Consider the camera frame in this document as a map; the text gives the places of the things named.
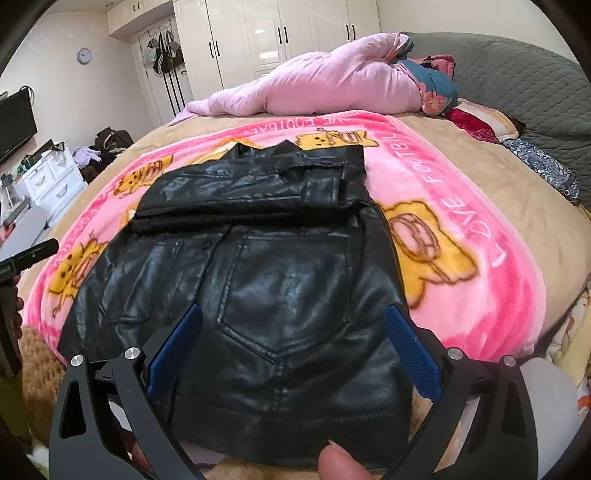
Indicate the dark clothes pile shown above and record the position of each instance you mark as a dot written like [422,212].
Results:
[99,166]

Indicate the grey quilted headboard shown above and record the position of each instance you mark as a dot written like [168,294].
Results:
[517,78]

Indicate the brown bag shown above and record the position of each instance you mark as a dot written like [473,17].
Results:
[113,138]

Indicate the pink quilt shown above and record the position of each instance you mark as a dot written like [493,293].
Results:
[323,78]

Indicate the round wall clock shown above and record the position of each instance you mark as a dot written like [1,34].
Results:
[83,55]

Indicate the purple cloth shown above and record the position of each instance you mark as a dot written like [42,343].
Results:
[85,157]

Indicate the beige bed sheet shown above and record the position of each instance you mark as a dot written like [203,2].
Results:
[498,161]

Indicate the brown fuzzy cloth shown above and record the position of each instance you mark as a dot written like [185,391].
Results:
[41,383]

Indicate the black television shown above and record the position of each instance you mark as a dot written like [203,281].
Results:
[14,124]

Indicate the hanging bags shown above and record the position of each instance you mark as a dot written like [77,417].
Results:
[164,53]

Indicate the teal floral pillow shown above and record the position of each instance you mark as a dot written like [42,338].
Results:
[438,87]

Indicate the blue patterned cloth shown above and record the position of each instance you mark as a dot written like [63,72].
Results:
[540,166]

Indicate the white drawer chest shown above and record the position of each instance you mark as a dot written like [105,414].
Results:
[55,184]

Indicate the white wardrobe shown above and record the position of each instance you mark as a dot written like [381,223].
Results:
[231,41]

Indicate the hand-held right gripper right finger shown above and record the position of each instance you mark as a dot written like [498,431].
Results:
[411,346]

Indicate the person's right hand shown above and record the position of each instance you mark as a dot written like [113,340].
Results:
[341,464]

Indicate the black leather jacket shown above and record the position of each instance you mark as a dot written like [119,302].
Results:
[286,286]

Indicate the white round object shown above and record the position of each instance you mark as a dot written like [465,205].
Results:
[551,401]

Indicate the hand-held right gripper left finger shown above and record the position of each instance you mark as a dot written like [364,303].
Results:
[178,346]

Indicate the red patterned pillow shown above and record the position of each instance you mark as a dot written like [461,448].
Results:
[475,122]

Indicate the pink printed blanket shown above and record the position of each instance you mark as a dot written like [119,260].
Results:
[461,230]

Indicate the white door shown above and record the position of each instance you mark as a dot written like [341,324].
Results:
[143,92]

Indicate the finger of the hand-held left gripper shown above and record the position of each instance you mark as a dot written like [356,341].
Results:
[39,253]

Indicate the person's left hand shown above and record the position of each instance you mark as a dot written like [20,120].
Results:
[18,304]

